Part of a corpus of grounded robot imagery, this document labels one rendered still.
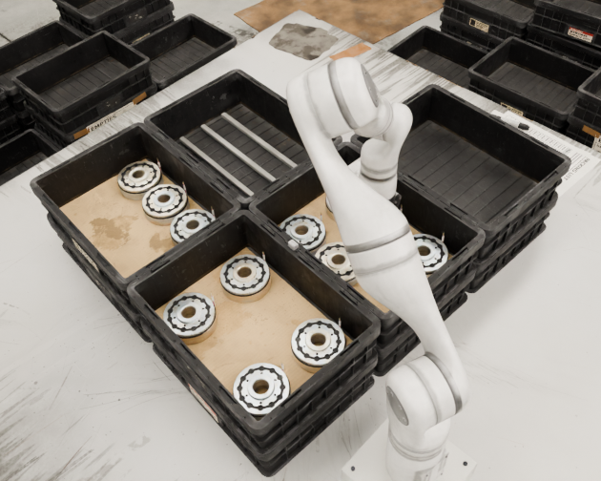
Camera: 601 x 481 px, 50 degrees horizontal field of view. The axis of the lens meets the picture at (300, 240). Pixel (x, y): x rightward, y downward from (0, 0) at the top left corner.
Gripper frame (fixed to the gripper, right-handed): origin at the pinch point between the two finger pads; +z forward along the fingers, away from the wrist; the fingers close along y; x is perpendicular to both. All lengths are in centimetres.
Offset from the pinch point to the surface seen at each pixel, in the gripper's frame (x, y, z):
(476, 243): -19.7, 7.7, -7.5
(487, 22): 71, 146, 42
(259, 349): -3.3, -34.9, 2.8
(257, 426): -19, -47, -7
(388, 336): -18.7, -15.4, 1.7
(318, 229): 9.1, -7.7, -0.6
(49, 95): 149, -12, 36
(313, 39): 81, 57, 14
